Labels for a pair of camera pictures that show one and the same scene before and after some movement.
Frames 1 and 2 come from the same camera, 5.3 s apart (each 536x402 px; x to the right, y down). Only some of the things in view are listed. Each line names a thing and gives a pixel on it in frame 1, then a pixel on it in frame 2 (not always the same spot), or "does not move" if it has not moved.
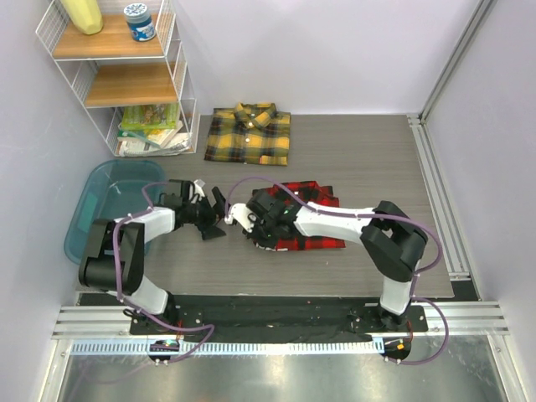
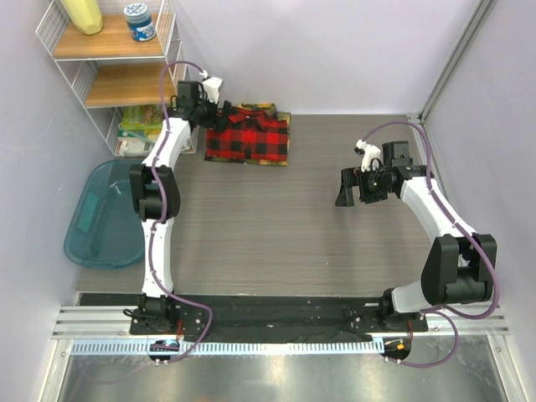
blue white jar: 140,23 does not move
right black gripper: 255,234 -> 353,176
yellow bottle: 85,14 does not move
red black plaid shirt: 311,192 -> 254,136
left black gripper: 207,229 -> 223,124
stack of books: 151,131 does not move
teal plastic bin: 113,188 does not move
